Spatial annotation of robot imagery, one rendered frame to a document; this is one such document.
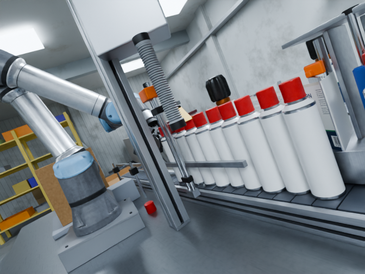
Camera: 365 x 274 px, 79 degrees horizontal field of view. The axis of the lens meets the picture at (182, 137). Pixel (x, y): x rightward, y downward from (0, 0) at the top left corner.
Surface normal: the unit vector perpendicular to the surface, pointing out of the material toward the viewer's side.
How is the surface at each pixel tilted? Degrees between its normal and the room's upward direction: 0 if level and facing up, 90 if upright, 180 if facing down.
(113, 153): 90
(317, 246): 0
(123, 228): 90
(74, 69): 90
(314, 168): 90
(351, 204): 0
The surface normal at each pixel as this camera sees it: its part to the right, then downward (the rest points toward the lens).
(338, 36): 0.50, -0.11
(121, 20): -0.03, 0.14
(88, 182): 0.65, -0.20
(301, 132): -0.65, 0.36
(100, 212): 0.42, -0.43
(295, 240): -0.40, -0.91
